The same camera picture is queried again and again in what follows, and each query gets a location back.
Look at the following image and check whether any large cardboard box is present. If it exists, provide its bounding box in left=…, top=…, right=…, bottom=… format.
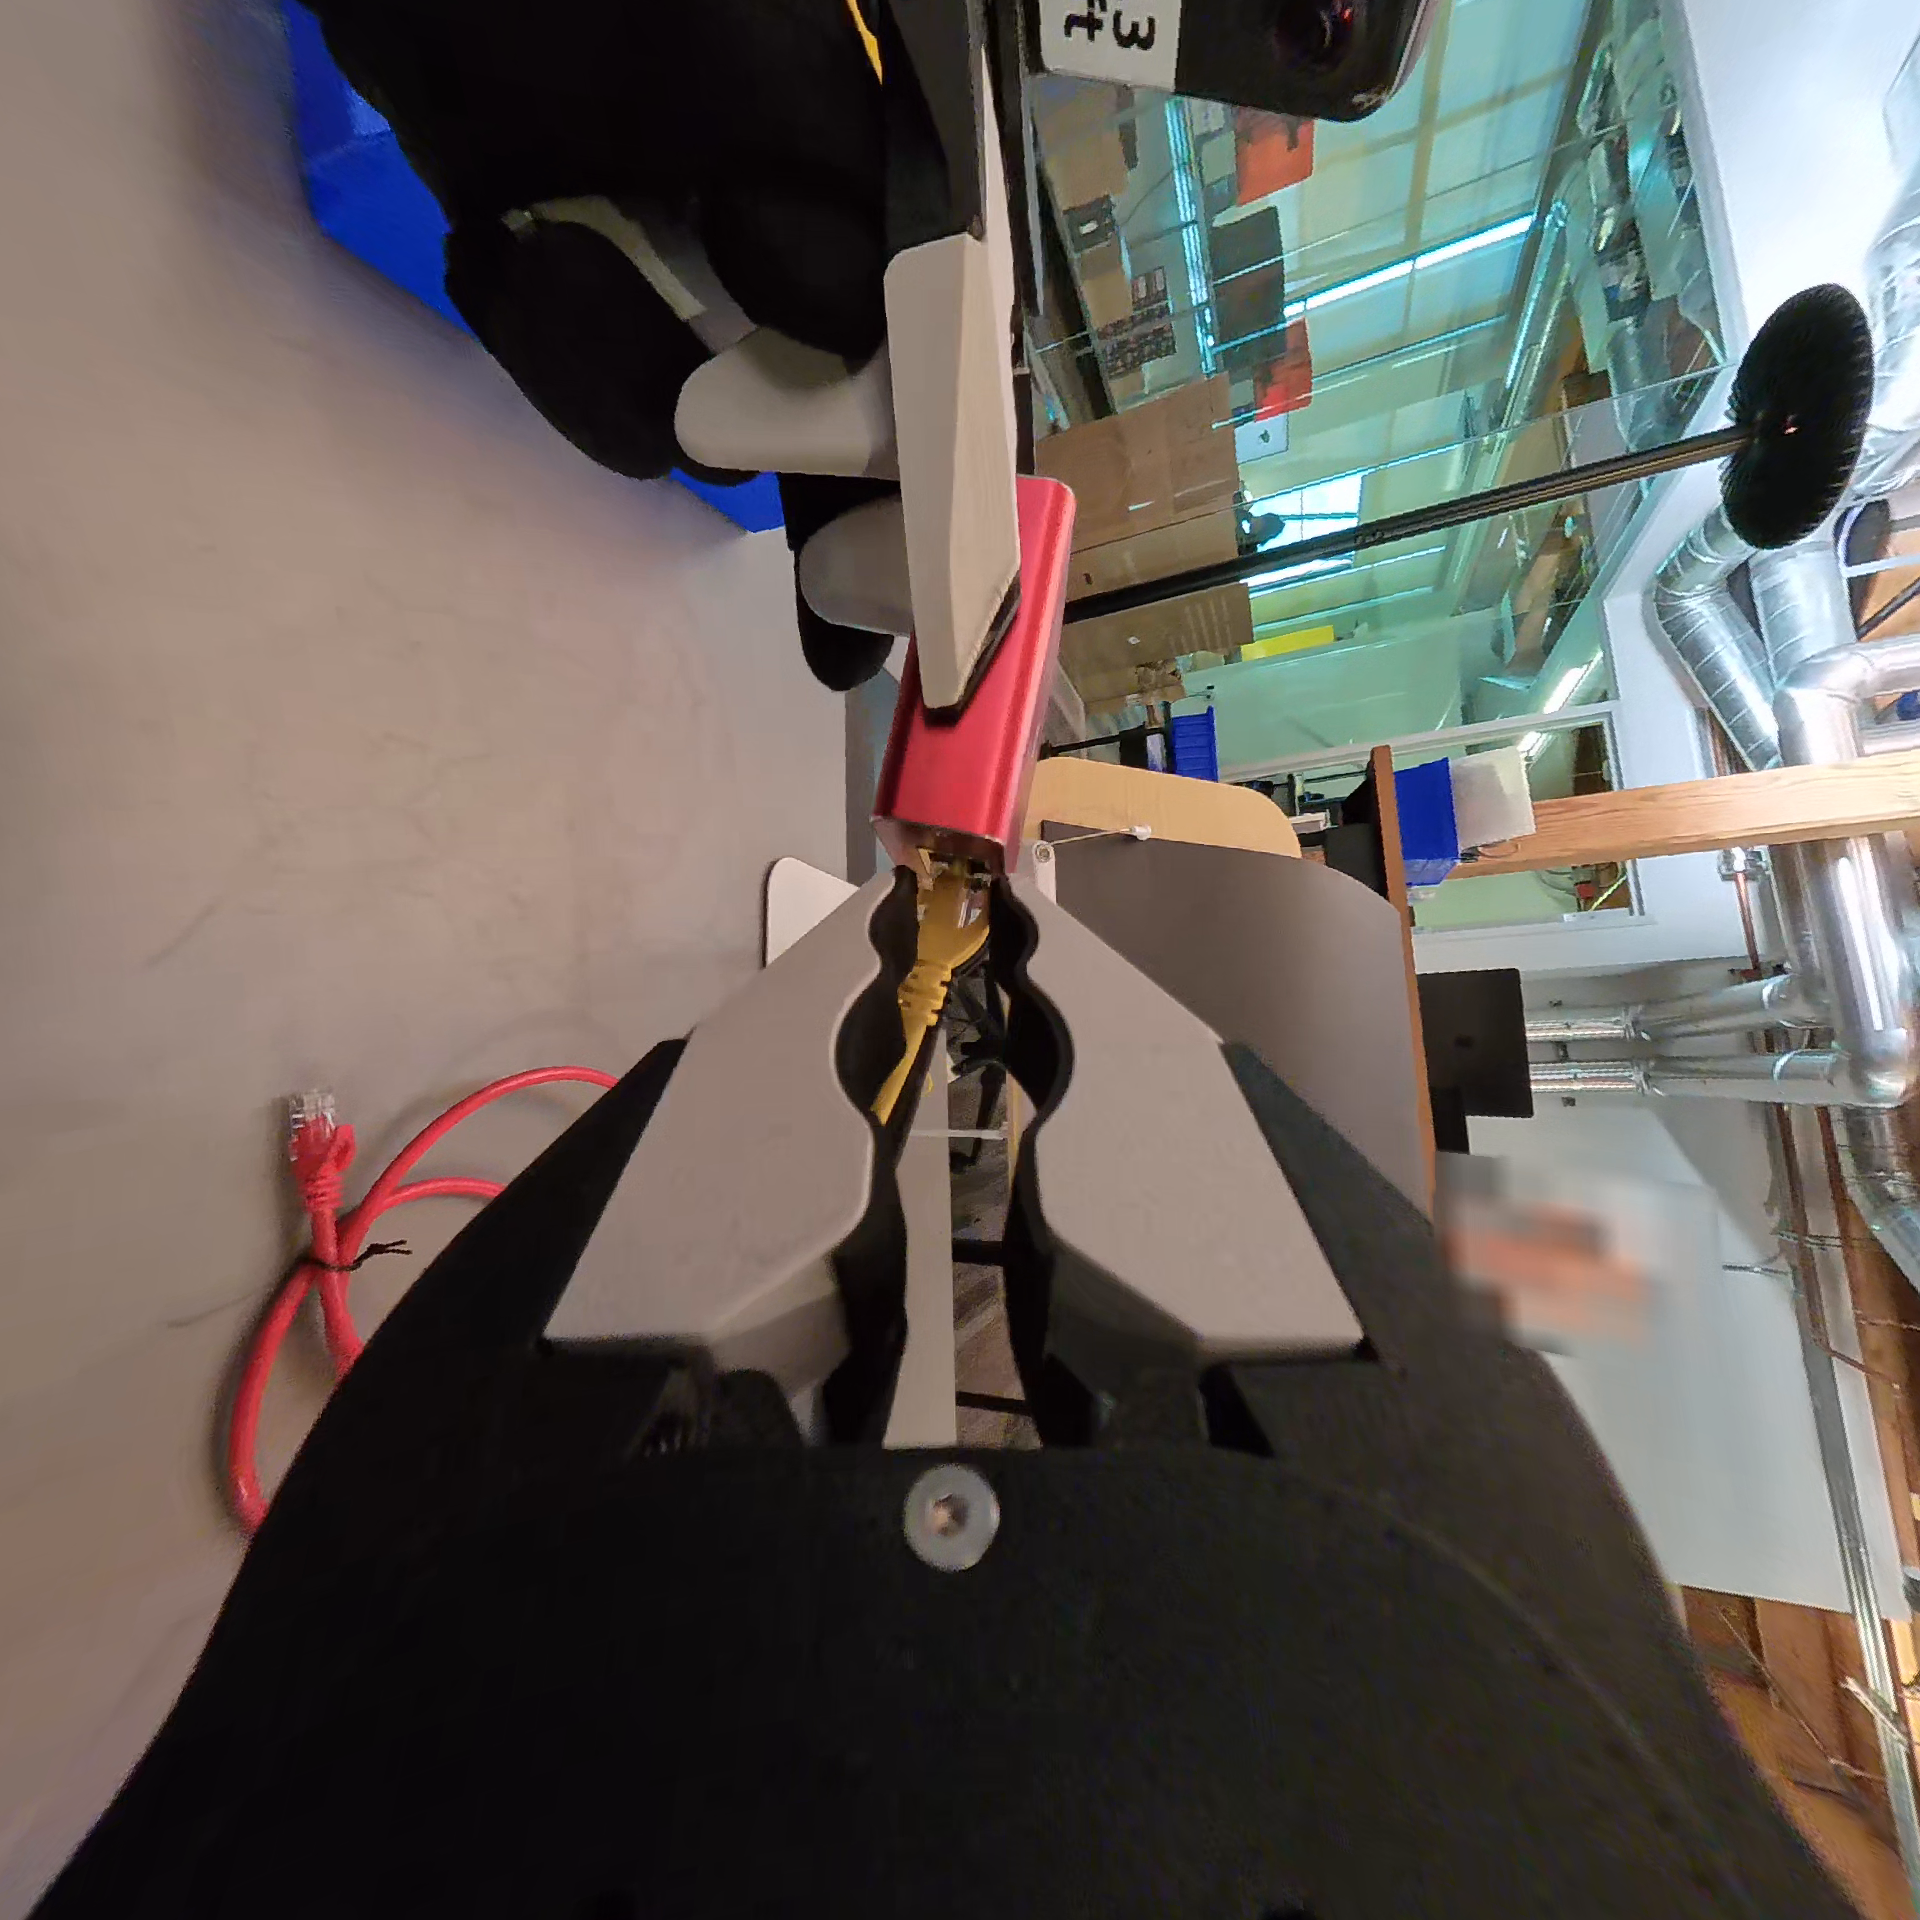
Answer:
left=1034, top=374, right=1257, bottom=707

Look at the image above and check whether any yellow ethernet cable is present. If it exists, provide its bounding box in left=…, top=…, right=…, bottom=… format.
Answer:
left=871, top=848, right=994, bottom=1127

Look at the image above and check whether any person's left hand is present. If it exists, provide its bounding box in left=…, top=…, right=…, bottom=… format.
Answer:
left=322, top=0, right=902, bottom=696

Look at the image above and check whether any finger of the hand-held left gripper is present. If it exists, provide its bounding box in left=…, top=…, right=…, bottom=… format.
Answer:
left=884, top=224, right=1037, bottom=731

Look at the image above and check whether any short spiral metal duct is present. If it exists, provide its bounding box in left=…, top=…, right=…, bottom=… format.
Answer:
left=1649, top=504, right=1870, bottom=770

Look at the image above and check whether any red ethernet cable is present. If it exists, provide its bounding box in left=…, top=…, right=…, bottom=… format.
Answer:
left=224, top=1066, right=618, bottom=1536

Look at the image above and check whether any brown-edged table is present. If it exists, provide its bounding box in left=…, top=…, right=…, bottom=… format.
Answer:
left=1318, top=743, right=1426, bottom=976

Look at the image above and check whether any shiny silver pipe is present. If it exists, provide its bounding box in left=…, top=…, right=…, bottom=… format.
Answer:
left=1521, top=639, right=1920, bottom=1114

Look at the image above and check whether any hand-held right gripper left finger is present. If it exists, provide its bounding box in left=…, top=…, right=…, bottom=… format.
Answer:
left=544, top=871, right=920, bottom=1374

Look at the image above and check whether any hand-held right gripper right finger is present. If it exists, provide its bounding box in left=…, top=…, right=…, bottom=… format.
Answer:
left=982, top=882, right=1367, bottom=1397

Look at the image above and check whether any red ethernet adapter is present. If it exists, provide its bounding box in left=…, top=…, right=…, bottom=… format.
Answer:
left=871, top=479, right=1078, bottom=877

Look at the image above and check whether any wooden beam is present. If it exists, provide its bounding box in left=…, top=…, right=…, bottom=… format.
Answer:
left=1440, top=747, right=1920, bottom=881

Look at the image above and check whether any blue plastic bin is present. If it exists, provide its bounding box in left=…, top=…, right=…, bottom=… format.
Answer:
left=280, top=0, right=798, bottom=536

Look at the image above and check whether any black monitor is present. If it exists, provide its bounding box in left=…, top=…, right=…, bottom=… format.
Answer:
left=1416, top=967, right=1536, bottom=1158

